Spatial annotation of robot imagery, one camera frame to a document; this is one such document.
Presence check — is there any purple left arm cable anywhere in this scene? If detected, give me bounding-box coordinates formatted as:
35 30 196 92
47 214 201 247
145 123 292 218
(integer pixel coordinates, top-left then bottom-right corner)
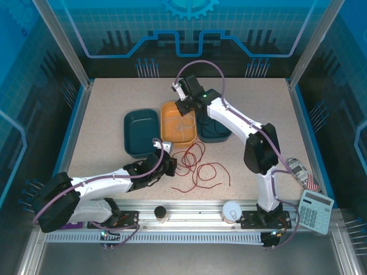
32 138 165 227

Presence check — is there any white round cap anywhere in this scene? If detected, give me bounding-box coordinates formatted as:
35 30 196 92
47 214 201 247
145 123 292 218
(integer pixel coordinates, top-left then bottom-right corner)
221 201 243 226

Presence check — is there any thin white cable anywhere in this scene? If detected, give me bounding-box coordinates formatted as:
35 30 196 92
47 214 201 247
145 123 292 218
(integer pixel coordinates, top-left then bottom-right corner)
163 114 196 143

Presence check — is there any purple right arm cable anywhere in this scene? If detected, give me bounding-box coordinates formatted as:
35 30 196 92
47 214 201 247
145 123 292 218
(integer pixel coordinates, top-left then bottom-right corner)
175 60 300 249

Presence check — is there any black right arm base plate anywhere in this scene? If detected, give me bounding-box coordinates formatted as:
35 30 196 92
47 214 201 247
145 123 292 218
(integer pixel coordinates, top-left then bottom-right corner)
239 210 293 230

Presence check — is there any thin red cable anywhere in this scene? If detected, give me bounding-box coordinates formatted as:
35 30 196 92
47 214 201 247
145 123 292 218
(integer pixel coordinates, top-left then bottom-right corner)
171 162 232 195
171 142 207 177

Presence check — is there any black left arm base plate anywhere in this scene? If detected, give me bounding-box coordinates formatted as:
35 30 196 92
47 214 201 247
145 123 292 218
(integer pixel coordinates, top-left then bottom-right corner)
114 210 140 230

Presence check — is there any pale green calculator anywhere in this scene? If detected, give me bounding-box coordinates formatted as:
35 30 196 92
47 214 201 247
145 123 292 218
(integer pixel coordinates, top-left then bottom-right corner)
297 188 335 235

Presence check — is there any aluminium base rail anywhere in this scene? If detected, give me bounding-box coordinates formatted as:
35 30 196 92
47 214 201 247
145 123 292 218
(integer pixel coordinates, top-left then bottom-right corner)
83 199 299 233

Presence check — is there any black connector block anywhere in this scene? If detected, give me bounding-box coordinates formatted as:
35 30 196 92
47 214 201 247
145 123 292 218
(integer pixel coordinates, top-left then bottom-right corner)
262 231 281 250
99 230 121 250

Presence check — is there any crumpled printed can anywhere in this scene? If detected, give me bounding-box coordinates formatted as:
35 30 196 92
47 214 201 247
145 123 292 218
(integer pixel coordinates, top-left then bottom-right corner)
286 156 319 192

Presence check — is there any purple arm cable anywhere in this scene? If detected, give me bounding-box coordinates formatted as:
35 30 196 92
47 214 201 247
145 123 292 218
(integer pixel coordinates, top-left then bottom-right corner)
32 138 165 227
175 60 300 249

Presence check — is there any slotted white cable duct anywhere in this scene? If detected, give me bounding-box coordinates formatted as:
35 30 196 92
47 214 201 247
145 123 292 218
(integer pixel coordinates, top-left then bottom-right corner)
45 232 266 244

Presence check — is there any small jar with dark lid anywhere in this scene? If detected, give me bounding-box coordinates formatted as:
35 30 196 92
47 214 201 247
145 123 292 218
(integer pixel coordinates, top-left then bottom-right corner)
154 205 170 224

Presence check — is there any orange plastic bin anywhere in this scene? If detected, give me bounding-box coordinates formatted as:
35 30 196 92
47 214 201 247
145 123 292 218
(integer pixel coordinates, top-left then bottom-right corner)
159 100 198 148

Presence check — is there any aluminium frame post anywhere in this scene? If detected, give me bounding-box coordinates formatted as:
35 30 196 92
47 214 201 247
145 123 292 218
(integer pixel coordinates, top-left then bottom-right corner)
32 0 94 88
287 0 346 89

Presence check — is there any dark teal plastic bin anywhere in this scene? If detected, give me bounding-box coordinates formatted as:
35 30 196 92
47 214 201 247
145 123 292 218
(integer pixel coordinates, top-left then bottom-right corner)
196 108 232 143
123 108 160 159

